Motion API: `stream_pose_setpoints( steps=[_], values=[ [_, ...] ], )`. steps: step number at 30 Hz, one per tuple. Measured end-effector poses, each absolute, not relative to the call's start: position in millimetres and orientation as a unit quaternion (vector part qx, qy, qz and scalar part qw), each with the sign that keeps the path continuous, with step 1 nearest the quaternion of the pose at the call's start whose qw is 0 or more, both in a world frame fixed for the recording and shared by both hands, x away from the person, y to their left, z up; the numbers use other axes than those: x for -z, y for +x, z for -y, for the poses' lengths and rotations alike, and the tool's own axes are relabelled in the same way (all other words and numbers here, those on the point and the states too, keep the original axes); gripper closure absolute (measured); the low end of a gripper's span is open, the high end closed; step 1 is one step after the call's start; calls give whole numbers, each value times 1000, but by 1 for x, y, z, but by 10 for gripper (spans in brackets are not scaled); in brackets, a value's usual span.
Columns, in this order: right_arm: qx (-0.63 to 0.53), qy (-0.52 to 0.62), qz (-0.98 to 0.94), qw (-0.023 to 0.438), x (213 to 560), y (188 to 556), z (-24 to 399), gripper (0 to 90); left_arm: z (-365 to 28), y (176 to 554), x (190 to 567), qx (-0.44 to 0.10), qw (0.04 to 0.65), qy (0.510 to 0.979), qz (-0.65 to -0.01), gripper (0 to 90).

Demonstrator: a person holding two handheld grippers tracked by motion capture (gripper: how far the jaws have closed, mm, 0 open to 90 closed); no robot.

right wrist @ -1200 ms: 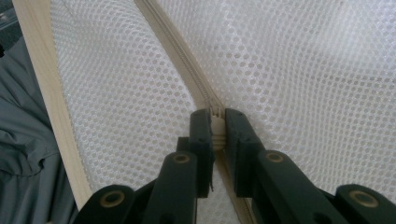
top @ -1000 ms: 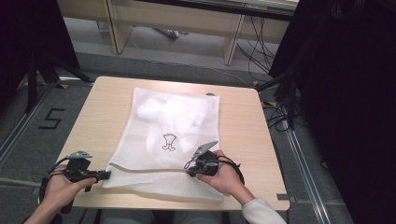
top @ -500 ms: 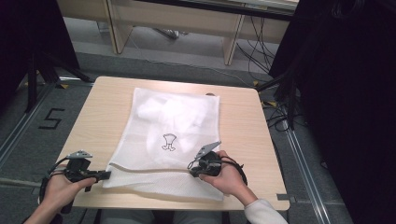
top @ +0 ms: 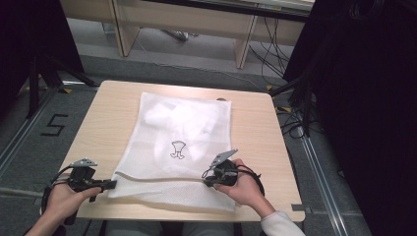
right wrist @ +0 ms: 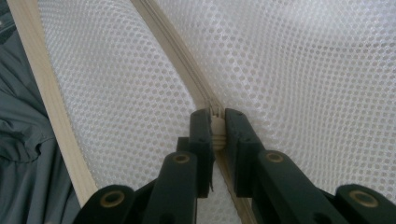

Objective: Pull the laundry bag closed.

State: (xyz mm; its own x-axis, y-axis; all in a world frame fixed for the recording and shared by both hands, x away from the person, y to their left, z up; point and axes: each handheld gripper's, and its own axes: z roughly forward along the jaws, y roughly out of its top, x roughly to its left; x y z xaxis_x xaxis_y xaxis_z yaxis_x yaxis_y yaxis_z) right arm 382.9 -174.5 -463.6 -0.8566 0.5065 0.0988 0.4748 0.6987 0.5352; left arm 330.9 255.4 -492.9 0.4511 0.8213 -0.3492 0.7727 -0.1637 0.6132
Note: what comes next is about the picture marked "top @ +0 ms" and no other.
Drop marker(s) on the grey power strip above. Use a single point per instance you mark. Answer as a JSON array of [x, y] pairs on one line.
[[178, 35]]

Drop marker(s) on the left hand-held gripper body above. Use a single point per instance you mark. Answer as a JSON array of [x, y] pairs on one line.
[[82, 178]]

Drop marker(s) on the black metal stand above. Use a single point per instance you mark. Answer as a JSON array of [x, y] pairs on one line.
[[307, 108], [34, 85]]

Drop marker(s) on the grey tape strip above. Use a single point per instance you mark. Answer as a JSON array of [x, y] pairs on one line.
[[300, 207]]

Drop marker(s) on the person's left hand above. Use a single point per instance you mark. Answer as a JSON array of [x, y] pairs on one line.
[[64, 203]]

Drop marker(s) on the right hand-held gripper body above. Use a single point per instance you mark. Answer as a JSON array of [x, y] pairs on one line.
[[226, 172]]

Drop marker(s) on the black tape floor number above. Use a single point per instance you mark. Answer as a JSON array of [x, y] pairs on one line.
[[54, 126]]

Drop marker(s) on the white mesh laundry bag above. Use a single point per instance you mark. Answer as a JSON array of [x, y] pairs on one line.
[[177, 196]]

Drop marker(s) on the light wooden desk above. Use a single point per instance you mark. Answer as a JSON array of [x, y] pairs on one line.
[[183, 18]]

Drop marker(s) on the white garment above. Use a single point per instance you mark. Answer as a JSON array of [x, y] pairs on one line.
[[183, 121]]

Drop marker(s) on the metal floor rail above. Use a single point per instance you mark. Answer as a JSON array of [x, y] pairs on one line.
[[23, 131], [319, 183]]

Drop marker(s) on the person's right hand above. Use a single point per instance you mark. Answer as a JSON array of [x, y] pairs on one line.
[[244, 190]]

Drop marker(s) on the black curtain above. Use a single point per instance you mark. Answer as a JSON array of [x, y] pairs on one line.
[[29, 39], [367, 114]]

